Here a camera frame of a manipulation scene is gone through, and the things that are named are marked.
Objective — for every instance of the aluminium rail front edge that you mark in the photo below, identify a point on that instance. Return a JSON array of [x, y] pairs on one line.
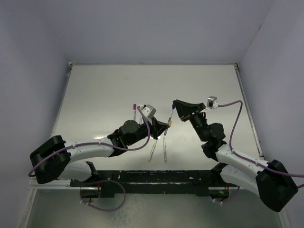
[[53, 185]]

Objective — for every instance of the green marker pen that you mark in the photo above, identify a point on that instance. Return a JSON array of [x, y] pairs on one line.
[[164, 149]]

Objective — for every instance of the blue marker pen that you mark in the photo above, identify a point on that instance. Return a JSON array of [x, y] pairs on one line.
[[165, 133]]

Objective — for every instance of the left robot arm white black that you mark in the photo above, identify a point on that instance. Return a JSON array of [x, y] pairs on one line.
[[58, 159]]

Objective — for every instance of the aluminium rail right table edge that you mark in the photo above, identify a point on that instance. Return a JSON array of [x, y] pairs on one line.
[[236, 67]]

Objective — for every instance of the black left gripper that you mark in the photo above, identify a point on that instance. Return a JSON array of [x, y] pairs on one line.
[[158, 127]]

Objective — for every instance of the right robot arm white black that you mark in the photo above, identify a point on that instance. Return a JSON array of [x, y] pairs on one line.
[[270, 181]]

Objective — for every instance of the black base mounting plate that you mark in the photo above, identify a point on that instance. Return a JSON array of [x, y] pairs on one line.
[[201, 183]]

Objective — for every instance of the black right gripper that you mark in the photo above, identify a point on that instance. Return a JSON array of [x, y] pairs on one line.
[[185, 109]]

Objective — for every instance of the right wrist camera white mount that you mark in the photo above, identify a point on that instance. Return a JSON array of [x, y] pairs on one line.
[[212, 103]]

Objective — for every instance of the yellow marker pen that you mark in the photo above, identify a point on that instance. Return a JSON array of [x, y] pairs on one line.
[[152, 150]]

